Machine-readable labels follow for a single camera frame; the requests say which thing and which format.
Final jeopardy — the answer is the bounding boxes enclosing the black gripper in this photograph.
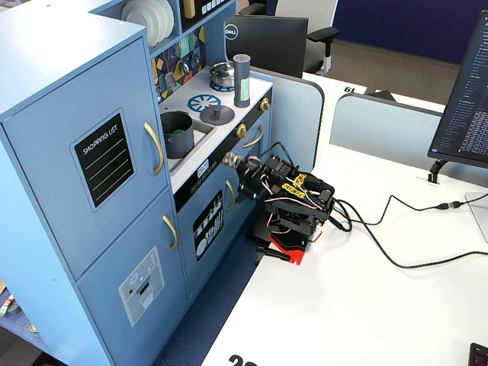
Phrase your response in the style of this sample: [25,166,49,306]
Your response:
[236,158,270,203]

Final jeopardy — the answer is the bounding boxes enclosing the gray salt shaker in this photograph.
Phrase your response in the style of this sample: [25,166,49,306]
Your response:
[232,53,252,109]

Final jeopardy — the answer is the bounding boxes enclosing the black table clamp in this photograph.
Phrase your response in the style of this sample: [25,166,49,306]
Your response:
[255,245,291,265]

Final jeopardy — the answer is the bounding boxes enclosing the gray pot lid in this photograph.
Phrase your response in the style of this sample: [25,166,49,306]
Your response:
[199,104,236,127]

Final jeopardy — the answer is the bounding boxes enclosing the gray toy pot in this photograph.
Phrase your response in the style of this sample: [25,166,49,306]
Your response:
[160,111,195,160]

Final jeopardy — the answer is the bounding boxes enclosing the light blue rounded desk divider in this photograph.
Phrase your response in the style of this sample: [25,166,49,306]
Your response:
[249,64,326,180]

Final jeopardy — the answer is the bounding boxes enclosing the shiny metal pot with lid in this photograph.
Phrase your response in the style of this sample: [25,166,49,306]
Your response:
[208,61,236,88]

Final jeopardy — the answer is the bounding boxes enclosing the light blue long desk divider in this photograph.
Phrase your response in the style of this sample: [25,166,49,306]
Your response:
[329,92,488,188]

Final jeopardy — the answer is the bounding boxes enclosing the black Dell monitor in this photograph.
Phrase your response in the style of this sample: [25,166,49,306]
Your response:
[223,14,309,79]

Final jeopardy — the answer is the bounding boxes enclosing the white black office chair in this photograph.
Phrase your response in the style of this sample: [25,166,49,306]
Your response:
[238,0,341,76]

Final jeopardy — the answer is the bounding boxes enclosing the black monitor stand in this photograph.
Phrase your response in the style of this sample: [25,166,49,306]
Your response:
[415,159,451,187]

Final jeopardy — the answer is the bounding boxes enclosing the white plate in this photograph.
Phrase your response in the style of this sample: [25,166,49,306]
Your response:
[159,0,176,37]
[131,0,169,43]
[120,7,153,47]

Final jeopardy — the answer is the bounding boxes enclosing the blue toy kitchen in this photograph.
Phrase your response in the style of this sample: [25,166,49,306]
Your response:
[0,0,275,366]

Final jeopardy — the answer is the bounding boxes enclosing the dark blue office partition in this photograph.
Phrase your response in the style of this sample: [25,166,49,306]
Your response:
[266,0,488,65]

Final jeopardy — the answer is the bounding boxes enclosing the gray laptop stand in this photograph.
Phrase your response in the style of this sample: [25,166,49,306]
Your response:
[464,190,488,244]

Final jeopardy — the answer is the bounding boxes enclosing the monitor showing dark code screen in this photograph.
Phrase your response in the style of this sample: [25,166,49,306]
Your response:
[426,9,488,169]

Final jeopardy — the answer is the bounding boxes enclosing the green red small box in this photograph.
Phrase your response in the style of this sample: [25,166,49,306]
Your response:
[0,294,15,318]

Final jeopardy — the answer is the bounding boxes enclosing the black keyboard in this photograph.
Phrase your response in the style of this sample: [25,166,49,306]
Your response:
[467,342,488,366]

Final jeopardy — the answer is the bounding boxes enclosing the gold dishwasher door handle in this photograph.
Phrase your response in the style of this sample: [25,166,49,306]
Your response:
[224,178,238,213]

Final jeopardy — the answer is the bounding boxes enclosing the gold oven door handle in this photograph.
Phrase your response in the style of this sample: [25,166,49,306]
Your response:
[242,124,265,149]

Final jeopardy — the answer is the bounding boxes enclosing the red robot base mount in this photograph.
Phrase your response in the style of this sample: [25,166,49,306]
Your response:
[268,230,310,267]

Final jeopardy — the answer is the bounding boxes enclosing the gold fridge door handle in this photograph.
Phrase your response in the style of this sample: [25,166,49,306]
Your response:
[162,214,179,252]
[143,120,165,177]

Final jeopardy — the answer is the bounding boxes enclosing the long black braided cable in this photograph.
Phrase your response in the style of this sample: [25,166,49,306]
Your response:
[335,200,488,270]

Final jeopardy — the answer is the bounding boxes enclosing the black cable with USB adapter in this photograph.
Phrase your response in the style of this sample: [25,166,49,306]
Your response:
[331,194,464,233]

